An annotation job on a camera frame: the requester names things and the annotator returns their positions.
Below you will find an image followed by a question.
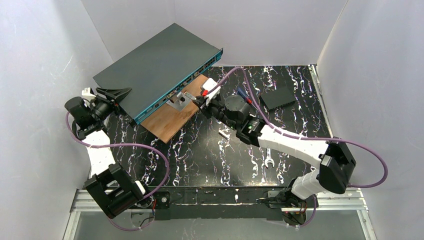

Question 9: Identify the silver SFP plug module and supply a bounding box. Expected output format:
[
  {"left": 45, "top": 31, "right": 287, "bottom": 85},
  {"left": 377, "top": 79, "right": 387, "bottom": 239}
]
[
  {"left": 184, "top": 92, "right": 196, "bottom": 100},
  {"left": 218, "top": 130, "right": 230, "bottom": 140}
]

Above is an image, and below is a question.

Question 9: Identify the dark teal network switch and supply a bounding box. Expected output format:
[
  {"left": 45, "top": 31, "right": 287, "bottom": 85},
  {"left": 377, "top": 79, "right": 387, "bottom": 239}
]
[{"left": 93, "top": 23, "right": 224, "bottom": 125}]

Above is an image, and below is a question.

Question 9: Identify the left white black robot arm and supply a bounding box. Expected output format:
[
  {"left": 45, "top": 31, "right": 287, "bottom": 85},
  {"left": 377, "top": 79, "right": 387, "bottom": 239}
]
[{"left": 64, "top": 87, "right": 148, "bottom": 219}]

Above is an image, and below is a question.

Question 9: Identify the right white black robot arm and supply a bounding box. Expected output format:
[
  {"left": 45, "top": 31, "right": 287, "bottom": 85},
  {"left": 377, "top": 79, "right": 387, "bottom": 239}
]
[{"left": 192, "top": 95, "right": 356, "bottom": 204}]

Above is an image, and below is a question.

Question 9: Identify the blue red screwdriver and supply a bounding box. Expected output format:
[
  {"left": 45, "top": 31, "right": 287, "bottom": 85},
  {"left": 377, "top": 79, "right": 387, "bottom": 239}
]
[{"left": 236, "top": 87, "right": 253, "bottom": 106}]

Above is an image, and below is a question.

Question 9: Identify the wooden base board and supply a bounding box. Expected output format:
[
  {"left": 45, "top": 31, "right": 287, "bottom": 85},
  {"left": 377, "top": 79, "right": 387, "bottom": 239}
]
[{"left": 141, "top": 74, "right": 209, "bottom": 143}]

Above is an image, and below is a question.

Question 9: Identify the small black box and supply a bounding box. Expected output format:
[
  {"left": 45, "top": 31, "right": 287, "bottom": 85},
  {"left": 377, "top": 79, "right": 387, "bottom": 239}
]
[{"left": 259, "top": 86, "right": 296, "bottom": 111}]

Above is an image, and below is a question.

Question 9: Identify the silver open-end wrench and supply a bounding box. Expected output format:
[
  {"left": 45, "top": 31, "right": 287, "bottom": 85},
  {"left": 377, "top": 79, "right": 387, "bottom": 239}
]
[{"left": 264, "top": 148, "right": 275, "bottom": 169}]

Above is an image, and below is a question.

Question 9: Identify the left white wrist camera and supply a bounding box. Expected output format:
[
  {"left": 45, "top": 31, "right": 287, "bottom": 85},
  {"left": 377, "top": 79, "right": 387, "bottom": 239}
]
[{"left": 81, "top": 87, "right": 96, "bottom": 101}]

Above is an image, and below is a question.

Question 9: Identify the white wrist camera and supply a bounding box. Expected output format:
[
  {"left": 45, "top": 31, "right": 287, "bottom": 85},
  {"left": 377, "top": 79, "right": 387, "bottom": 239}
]
[
  {"left": 200, "top": 78, "right": 221, "bottom": 107},
  {"left": 81, "top": 87, "right": 96, "bottom": 101}
]

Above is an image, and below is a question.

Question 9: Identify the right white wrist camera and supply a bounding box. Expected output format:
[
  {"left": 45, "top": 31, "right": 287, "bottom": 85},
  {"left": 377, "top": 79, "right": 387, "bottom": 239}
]
[{"left": 200, "top": 78, "right": 221, "bottom": 107}]

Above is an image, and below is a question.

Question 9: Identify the silver metal mount bracket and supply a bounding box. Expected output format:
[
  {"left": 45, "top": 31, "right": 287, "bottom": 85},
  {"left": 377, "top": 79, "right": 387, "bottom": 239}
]
[{"left": 166, "top": 92, "right": 192, "bottom": 112}]

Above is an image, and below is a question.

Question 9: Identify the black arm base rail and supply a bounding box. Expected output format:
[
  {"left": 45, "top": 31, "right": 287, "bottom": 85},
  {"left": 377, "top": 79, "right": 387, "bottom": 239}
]
[{"left": 155, "top": 186, "right": 283, "bottom": 221}]

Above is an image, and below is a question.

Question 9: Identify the aluminium frame rail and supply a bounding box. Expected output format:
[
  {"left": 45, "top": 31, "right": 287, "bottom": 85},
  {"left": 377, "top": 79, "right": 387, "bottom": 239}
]
[{"left": 63, "top": 186, "right": 376, "bottom": 240}]

